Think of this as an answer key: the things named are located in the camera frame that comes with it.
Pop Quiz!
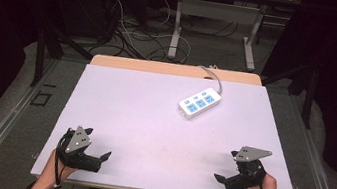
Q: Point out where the white desk with metal legs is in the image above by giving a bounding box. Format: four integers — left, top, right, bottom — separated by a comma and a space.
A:
147, 0, 305, 79

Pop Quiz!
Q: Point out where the tangle of floor cables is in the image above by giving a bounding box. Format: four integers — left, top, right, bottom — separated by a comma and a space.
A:
85, 0, 212, 69

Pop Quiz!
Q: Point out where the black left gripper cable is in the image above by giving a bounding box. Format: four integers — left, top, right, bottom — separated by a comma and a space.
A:
49, 128, 72, 189

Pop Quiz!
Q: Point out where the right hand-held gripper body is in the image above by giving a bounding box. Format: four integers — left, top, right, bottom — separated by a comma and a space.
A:
224, 143, 274, 189

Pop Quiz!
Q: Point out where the black metal stand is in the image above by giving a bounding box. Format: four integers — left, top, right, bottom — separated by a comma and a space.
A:
29, 23, 98, 96
255, 56, 320, 130

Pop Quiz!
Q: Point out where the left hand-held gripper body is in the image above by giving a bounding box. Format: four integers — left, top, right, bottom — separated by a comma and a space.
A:
55, 122, 109, 174

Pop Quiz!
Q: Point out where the white board sheet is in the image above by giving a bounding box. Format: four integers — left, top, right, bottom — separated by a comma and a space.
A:
30, 53, 314, 189

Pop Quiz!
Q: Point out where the white power strip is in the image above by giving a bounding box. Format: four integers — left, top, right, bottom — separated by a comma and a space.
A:
176, 82, 224, 125

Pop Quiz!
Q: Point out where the grey power strip cable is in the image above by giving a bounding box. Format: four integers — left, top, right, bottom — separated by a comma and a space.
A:
194, 64, 228, 96

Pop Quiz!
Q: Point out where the wooden table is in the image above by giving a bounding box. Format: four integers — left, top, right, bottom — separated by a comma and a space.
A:
89, 49, 264, 91

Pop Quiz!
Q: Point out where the person's left hand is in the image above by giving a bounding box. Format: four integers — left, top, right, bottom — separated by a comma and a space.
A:
38, 146, 81, 189

